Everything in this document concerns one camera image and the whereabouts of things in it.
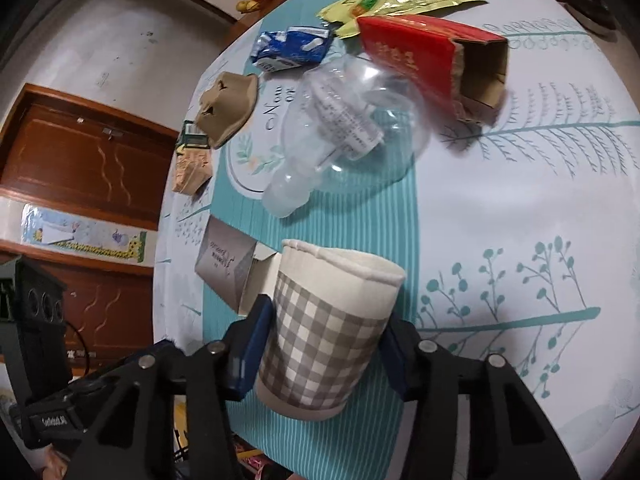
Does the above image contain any grey white paper box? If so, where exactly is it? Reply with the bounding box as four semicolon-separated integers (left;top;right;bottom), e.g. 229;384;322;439
194;216;283;315

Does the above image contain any dark green box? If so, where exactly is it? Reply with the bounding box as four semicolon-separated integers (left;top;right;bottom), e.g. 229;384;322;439
177;121;208;150

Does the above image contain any blue white wrapper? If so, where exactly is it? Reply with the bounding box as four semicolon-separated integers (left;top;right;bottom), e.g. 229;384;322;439
250;25;333;73

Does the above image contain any brown wooden door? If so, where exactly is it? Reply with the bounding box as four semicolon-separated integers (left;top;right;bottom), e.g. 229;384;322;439
0;82;181;231

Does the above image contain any brown wooden cabinet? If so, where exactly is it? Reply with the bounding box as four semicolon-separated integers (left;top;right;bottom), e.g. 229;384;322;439
0;240;156;361

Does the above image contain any pale blue printed tablecloth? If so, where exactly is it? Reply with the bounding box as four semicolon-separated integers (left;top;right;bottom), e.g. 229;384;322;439
152;0;640;480

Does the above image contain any brown cardboard piece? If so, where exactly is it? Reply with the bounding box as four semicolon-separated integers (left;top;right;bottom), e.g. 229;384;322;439
194;72;260;150

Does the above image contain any grey checked paper cup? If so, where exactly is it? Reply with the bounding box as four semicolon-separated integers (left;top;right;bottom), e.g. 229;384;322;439
254;239;406;422

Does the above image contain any clear plastic bottle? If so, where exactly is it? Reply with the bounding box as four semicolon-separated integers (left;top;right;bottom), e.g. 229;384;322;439
263;55;431;219

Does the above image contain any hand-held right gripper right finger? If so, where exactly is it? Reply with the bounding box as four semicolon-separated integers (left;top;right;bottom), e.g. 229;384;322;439
381;312;583;480

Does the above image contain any red carton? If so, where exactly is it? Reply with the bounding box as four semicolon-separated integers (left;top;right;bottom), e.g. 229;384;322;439
356;14;509;126

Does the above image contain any black box with round holes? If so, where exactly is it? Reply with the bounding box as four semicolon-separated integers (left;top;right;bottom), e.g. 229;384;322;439
14;259;68;386

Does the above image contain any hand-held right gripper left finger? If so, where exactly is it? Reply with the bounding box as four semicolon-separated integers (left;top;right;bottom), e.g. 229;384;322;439
65;294;275;480

